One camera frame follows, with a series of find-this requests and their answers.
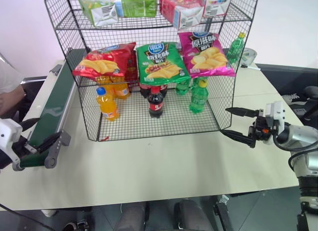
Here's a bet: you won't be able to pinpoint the black wire mesh rack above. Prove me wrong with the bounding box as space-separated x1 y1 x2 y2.
44 0 260 142

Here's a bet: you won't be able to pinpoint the green conveyor belt grey frame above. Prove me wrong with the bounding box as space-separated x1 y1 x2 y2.
12 48 88 172

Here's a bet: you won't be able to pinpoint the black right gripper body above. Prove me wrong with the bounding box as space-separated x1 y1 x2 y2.
248 109 274 146

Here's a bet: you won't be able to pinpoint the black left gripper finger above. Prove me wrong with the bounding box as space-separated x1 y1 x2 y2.
20 117 41 131
36 131 63 153

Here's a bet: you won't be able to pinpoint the magenta potato chips bag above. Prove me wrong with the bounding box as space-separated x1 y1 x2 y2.
178 31 236 78

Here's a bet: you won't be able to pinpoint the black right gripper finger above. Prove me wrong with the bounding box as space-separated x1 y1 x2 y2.
225 107 259 118
219 129 257 149

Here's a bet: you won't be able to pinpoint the black table leg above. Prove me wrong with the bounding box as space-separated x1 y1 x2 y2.
213 195 234 231

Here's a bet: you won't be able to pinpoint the cola bottle red cap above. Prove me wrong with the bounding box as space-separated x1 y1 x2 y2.
147 86 165 119

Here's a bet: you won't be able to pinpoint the green soda bottle yellow cap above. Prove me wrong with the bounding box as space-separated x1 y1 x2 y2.
189 77 209 115

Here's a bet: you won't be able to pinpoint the red potato chips bag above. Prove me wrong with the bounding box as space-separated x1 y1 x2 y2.
72 42 137 78

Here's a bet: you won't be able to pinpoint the green drink carton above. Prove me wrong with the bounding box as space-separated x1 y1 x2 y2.
78 0 120 27
114 0 159 18

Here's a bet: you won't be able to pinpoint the dark rounded shape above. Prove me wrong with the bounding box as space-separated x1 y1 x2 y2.
173 198 207 231
114 203 147 231

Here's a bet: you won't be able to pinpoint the orange soda bottle blue cap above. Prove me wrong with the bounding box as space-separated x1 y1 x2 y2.
95 87 120 122

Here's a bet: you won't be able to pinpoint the green potato chips bag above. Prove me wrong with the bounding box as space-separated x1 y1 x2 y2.
135 41 191 85

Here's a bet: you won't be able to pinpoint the person in white shirt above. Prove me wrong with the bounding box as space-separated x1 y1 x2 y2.
0 51 32 122

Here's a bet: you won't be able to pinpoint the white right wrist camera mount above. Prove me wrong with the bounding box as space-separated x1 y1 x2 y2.
264 100 287 133

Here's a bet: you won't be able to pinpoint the pink drink carton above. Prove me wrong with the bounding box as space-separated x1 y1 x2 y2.
193 0 233 18
159 0 204 31

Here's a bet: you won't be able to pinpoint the black shoe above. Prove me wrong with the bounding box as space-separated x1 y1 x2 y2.
62 220 88 231

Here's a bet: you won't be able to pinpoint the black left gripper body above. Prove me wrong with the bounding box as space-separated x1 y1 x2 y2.
11 136 38 160

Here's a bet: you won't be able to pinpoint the black floor cable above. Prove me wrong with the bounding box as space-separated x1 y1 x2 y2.
0 203 49 231

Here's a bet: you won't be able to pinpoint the white tape roll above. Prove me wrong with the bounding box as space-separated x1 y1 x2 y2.
240 48 258 66

